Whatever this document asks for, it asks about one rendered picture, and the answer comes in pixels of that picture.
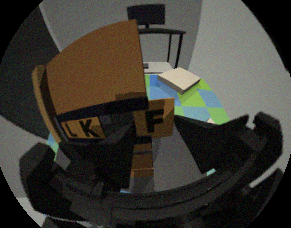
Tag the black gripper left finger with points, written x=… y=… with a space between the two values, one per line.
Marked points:
x=113 y=155

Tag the orange letter tile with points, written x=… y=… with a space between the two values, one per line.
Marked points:
x=71 y=128
x=91 y=128

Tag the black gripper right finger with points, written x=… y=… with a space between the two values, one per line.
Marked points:
x=206 y=141

